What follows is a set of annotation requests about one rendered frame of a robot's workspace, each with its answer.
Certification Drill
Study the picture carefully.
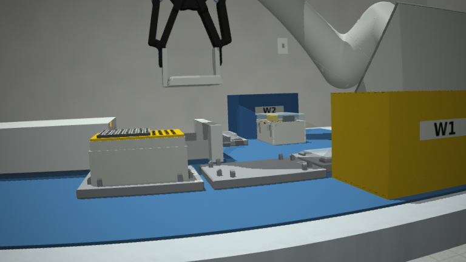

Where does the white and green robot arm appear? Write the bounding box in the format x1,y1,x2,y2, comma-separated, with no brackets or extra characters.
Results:
258,0,395,89

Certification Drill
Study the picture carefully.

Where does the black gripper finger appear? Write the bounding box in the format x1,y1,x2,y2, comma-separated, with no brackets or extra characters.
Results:
148,0,183,87
197,0,232,75

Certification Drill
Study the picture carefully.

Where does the yellow box labelled w1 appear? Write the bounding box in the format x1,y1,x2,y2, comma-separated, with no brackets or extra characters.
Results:
331,90,466,200

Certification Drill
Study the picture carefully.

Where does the blue bench mat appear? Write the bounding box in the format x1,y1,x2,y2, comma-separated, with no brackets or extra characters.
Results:
0,128,466,250

